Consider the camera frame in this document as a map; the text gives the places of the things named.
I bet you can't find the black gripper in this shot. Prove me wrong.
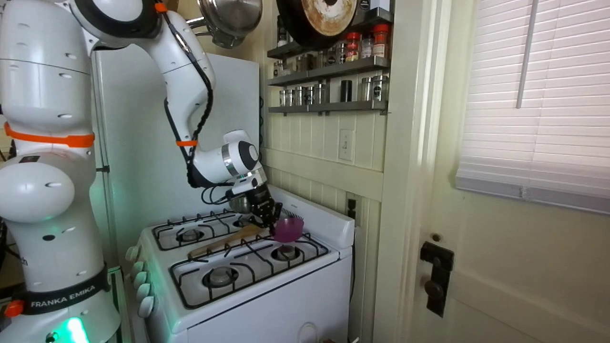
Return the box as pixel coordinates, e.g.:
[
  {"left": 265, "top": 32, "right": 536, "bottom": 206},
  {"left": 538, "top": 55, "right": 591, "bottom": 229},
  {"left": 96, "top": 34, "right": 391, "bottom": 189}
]
[{"left": 246, "top": 185, "right": 282, "bottom": 227}]

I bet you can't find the purple plastic bowl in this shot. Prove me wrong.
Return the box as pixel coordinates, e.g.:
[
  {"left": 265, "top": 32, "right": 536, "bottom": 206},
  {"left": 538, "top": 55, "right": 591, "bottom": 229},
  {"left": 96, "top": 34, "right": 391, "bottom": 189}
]
[{"left": 275, "top": 215, "right": 303, "bottom": 242}]

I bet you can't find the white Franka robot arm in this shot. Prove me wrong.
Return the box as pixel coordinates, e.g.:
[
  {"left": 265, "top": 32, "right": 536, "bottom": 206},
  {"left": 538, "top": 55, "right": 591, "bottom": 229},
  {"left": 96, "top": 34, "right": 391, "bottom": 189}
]
[{"left": 0, "top": 0, "right": 280, "bottom": 343}]

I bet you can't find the silver metal bowl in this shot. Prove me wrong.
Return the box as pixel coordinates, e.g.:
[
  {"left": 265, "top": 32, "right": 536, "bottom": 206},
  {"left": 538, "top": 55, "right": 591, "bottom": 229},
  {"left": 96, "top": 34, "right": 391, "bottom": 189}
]
[{"left": 229, "top": 194, "right": 250, "bottom": 214}]

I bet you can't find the wooden spatula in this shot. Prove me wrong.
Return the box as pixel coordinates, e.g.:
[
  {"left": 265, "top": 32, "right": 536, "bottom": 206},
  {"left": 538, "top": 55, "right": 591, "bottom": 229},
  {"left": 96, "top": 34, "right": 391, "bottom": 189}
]
[{"left": 187, "top": 223, "right": 265, "bottom": 259}]

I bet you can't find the white gas stove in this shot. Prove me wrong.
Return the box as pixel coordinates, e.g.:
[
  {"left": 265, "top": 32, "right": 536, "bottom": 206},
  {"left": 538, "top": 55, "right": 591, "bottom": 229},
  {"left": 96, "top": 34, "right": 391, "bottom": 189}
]
[{"left": 126, "top": 189, "right": 355, "bottom": 343}]

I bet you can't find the white refrigerator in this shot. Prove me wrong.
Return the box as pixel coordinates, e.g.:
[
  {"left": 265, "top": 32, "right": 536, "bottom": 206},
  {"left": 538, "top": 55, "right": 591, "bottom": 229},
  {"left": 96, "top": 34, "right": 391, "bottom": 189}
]
[{"left": 90, "top": 46, "right": 259, "bottom": 265}]

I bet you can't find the metal spice rack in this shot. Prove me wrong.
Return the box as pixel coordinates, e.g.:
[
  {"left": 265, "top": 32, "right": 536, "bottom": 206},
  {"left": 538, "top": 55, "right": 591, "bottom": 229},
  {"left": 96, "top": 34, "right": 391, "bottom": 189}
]
[{"left": 267, "top": 8, "right": 393, "bottom": 114}]

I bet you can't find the black door lock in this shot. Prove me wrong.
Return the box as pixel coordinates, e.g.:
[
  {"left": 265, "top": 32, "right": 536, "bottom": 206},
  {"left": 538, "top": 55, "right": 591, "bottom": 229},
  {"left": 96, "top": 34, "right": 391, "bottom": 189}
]
[{"left": 420, "top": 242, "right": 454, "bottom": 316}]

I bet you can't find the hanging steel pot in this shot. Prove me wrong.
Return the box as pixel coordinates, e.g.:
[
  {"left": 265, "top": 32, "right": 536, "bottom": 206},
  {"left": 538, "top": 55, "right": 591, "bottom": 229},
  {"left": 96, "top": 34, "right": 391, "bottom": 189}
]
[{"left": 187, "top": 0, "right": 263, "bottom": 50}]

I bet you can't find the hanging black frying pan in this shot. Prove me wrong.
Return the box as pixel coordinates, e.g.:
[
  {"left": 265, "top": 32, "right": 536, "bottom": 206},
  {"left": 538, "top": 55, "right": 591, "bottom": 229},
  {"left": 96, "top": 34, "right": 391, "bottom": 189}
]
[{"left": 277, "top": 0, "right": 359, "bottom": 50}]

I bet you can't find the white window blind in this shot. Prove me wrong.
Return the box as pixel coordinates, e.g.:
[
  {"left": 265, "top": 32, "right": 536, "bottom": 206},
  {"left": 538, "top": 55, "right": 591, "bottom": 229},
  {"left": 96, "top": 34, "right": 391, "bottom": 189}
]
[{"left": 456, "top": 0, "right": 610, "bottom": 215}]

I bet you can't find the white wall outlet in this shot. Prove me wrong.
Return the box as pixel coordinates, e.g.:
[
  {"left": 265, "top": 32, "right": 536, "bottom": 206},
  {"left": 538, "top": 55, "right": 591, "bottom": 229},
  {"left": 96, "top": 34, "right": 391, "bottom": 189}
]
[{"left": 338, "top": 128, "right": 355, "bottom": 162}]

